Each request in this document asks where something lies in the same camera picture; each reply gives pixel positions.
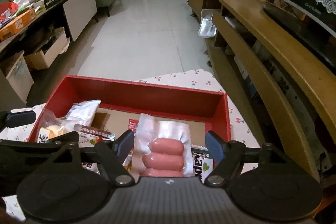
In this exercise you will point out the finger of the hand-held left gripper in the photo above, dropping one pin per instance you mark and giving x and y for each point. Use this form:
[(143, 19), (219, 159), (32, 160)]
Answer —
[(21, 119), (39, 140)]

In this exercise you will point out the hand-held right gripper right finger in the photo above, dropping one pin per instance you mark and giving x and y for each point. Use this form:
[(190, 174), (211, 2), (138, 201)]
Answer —
[(214, 146)]

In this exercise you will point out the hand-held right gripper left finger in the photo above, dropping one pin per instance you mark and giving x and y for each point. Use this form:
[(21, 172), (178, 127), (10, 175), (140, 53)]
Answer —
[(125, 146)]

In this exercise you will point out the clear cake packet white label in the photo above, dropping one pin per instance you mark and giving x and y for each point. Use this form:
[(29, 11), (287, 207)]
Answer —
[(52, 129)]

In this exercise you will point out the green and white snack packet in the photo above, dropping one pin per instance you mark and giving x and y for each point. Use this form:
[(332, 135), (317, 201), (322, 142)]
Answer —
[(200, 163)]

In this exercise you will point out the pink sausage packet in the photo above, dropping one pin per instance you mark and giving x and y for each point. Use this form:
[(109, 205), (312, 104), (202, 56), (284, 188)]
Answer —
[(165, 153)]

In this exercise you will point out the white printed snack packet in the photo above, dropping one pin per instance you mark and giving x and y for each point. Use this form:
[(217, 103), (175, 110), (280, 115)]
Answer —
[(81, 113)]

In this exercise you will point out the red cardboard box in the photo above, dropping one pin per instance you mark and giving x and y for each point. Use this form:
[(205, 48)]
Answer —
[(157, 98)]

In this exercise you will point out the small red packet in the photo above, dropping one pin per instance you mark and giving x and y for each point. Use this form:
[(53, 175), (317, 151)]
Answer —
[(133, 125)]

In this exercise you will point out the brown cardboard liner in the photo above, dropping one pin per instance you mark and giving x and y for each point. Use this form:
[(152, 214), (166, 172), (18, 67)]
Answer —
[(118, 119)]

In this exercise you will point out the brown strip snack packet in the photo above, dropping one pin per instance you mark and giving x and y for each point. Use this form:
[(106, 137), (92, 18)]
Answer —
[(97, 132)]

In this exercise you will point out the white storage bin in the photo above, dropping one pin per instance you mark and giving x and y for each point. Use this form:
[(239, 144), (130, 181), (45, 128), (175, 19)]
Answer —
[(18, 77)]

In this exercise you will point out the white storage box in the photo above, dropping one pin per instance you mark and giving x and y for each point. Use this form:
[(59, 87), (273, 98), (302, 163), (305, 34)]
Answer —
[(50, 56)]

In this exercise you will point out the orange cardboard box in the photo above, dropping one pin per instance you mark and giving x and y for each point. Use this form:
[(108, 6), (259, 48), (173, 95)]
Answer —
[(15, 26)]

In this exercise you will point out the silver foil bag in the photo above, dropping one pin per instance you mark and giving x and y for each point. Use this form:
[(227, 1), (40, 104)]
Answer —
[(207, 23)]

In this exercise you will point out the wooden television stand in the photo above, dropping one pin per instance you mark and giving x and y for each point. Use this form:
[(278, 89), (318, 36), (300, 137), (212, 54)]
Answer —
[(262, 19)]

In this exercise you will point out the black television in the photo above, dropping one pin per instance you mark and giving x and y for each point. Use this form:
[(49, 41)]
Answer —
[(302, 22)]

